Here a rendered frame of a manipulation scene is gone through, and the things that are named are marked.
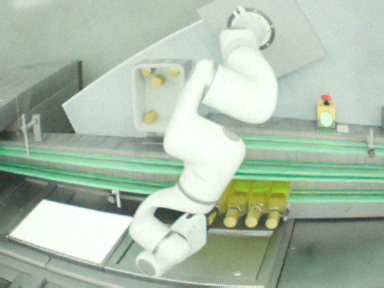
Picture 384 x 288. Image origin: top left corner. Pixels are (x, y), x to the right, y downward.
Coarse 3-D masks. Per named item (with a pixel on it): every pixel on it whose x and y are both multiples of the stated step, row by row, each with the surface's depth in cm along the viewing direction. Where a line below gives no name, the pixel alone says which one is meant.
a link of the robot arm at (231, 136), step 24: (192, 72) 95; (192, 96) 92; (192, 120) 91; (168, 144) 92; (192, 144) 91; (216, 144) 91; (240, 144) 93; (192, 168) 95; (216, 168) 93; (192, 192) 96; (216, 192) 96
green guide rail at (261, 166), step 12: (240, 168) 148; (252, 168) 148; (264, 168) 147; (276, 168) 146; (288, 168) 146; (300, 168) 145; (312, 168) 144; (324, 168) 143; (336, 168) 143; (348, 168) 142; (360, 168) 141; (372, 168) 140
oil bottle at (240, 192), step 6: (240, 180) 149; (246, 180) 149; (252, 180) 148; (234, 186) 146; (240, 186) 145; (246, 186) 145; (252, 186) 146; (234, 192) 142; (240, 192) 142; (246, 192) 141; (228, 198) 140; (234, 198) 139; (240, 198) 138; (246, 198) 139; (228, 204) 139; (234, 204) 138; (240, 204) 137; (246, 204) 138; (228, 210) 139; (246, 210) 139
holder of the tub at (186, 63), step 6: (144, 60) 165; (150, 60) 164; (156, 60) 163; (162, 60) 162; (168, 60) 161; (174, 60) 160; (180, 60) 160; (186, 60) 159; (186, 66) 158; (186, 72) 158; (186, 78) 158; (150, 132) 174; (144, 138) 173; (150, 138) 173; (156, 138) 173; (162, 138) 173
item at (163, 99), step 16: (144, 64) 157; (160, 64) 156; (176, 64) 154; (144, 80) 166; (176, 80) 164; (144, 96) 168; (160, 96) 167; (176, 96) 166; (144, 112) 169; (160, 112) 169; (144, 128) 165; (160, 128) 164
